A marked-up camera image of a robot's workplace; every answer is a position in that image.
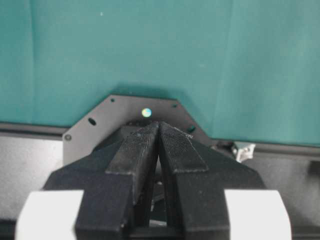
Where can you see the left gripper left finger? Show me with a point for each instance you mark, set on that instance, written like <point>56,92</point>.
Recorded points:
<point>117,183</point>

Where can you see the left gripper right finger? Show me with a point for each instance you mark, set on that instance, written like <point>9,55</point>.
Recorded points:
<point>195,177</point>

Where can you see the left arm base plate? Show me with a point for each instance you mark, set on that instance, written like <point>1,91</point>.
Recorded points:
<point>117,111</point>

